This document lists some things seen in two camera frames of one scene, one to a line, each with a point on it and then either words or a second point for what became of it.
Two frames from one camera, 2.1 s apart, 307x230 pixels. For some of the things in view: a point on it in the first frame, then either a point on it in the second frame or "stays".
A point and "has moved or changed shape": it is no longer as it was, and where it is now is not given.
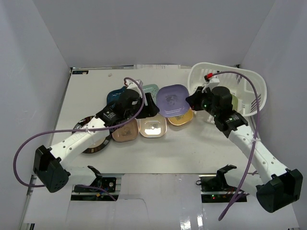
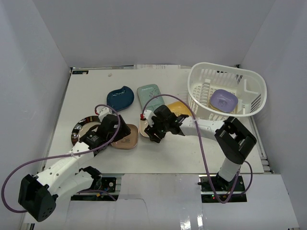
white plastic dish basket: [249, 92] stays
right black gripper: [194, 100] -> [151, 131]
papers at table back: [157, 66] stays
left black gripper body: [148, 108] -> [119, 129]
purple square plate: [171, 100] has moved or changed shape
